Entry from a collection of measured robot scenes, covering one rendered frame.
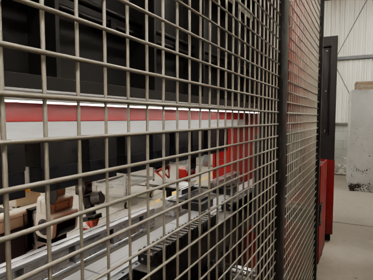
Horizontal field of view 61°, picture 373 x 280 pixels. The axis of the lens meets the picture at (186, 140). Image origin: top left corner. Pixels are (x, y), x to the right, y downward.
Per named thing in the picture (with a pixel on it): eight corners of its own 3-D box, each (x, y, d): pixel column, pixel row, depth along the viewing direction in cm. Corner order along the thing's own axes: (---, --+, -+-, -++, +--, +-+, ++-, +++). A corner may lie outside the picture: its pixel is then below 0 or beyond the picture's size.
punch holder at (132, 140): (132, 167, 151) (131, 133, 150) (146, 169, 147) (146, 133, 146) (110, 172, 138) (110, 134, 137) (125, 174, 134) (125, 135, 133)
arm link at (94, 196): (85, 183, 181) (75, 188, 173) (101, 179, 177) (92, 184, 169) (92, 203, 182) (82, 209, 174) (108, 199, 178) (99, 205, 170)
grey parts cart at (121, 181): (125, 193, 594) (125, 143, 588) (155, 196, 567) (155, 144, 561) (92, 205, 513) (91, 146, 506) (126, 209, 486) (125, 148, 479)
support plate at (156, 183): (161, 179, 215) (161, 178, 215) (195, 184, 202) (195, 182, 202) (145, 184, 200) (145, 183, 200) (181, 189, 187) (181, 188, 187)
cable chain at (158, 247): (205, 220, 127) (205, 210, 127) (218, 222, 125) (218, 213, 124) (137, 263, 90) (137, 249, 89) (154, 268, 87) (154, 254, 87)
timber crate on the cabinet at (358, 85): (353, 93, 677) (354, 83, 676) (371, 92, 664) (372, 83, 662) (357, 89, 597) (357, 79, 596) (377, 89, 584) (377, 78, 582)
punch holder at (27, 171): (62, 182, 117) (61, 138, 115) (79, 184, 112) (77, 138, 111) (25, 190, 104) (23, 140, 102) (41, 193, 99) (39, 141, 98)
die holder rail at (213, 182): (233, 181, 265) (233, 170, 265) (240, 182, 262) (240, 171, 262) (207, 194, 222) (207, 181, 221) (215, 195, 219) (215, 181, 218)
